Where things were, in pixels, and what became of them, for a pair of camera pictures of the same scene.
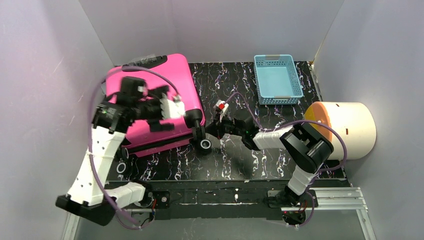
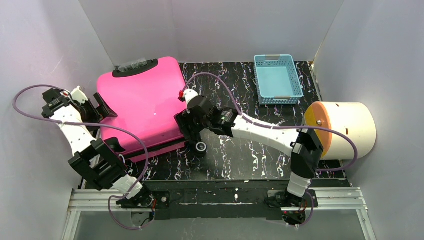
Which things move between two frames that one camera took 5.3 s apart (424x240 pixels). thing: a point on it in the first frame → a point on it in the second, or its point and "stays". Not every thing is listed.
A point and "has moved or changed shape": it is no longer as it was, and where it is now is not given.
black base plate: [214, 200] stays
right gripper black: [224, 125] → [185, 125]
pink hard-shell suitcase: [173, 71] has moved or changed shape
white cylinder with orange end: [354, 120] stays
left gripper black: [159, 110] → [100, 108]
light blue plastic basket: [276, 80] stays
